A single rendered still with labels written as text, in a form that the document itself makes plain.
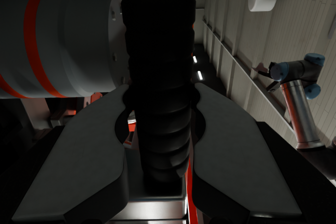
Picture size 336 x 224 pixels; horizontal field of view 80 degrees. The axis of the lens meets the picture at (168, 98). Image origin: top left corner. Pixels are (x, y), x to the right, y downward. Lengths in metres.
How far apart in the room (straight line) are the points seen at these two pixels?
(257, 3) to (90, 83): 6.66
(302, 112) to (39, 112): 0.86
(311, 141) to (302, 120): 0.08
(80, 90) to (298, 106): 0.82
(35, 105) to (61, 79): 0.13
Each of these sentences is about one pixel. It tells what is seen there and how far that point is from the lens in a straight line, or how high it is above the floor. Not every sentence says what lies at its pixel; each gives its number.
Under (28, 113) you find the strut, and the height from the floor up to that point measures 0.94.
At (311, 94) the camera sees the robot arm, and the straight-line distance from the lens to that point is 1.08.
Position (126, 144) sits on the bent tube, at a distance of 0.32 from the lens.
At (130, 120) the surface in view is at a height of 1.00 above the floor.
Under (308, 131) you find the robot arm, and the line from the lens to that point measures 0.95.
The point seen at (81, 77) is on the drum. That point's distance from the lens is 0.26.
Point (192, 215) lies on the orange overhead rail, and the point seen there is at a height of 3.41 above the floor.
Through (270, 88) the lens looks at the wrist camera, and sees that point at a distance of 1.23.
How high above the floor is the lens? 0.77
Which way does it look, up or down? 30 degrees up
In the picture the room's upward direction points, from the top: 179 degrees clockwise
